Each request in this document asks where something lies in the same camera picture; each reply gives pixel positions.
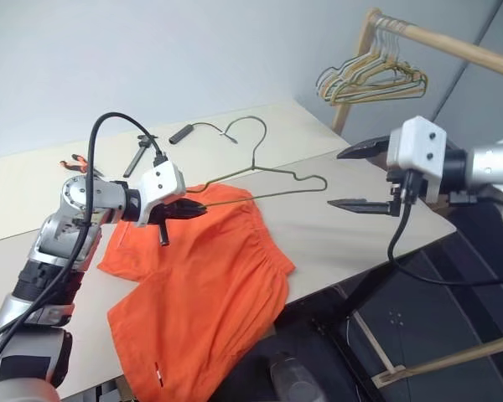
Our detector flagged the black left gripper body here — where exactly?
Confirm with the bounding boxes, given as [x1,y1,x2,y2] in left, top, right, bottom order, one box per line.
[148,198,182,249]

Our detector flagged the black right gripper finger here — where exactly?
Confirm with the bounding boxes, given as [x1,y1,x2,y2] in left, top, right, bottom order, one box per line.
[326,198,403,216]
[336,135,393,162]

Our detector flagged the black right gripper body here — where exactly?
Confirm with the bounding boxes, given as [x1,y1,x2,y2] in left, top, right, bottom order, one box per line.
[386,167,424,217]

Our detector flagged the orange shorts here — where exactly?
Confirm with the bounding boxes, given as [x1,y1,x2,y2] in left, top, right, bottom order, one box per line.
[96,183,297,402]

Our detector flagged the olive wire hanger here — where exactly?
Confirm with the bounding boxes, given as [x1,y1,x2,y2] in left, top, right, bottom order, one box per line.
[183,116,329,210]

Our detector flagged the black clamp tool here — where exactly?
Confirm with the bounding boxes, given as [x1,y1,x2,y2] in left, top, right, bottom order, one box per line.
[122,133,159,178]

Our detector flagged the short black stick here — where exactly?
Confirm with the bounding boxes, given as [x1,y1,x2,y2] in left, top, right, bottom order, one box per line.
[169,122,197,146]

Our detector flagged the wooden clothes rack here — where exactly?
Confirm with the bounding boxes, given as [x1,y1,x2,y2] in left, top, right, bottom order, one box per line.
[331,7,503,393]

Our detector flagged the dark grey rounded shape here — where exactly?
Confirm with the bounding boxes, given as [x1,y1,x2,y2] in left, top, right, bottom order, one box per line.
[270,353,320,402]

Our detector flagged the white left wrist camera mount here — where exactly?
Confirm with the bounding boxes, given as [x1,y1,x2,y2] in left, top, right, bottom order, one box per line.
[134,161,188,228]

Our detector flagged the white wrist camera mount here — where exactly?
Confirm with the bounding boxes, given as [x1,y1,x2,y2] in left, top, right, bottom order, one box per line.
[385,116,449,204]
[134,161,188,228]

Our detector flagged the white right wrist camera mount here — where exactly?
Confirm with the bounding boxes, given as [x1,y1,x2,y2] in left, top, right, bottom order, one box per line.
[385,116,449,204]

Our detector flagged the black metal table frame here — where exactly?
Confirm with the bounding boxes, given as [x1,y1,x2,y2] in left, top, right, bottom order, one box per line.
[312,267,402,402]

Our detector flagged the orange handled pliers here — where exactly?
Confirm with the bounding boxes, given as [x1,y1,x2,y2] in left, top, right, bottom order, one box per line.
[58,153,104,177]

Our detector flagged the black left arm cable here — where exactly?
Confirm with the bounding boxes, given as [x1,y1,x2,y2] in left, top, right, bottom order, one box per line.
[0,111,169,378]

